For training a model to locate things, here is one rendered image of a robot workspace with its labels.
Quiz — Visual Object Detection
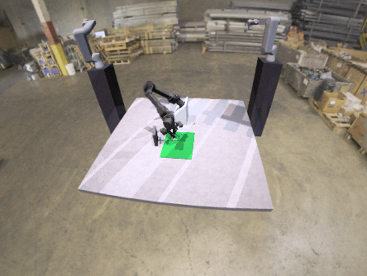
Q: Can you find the green circuit board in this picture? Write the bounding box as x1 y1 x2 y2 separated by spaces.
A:
160 131 194 159

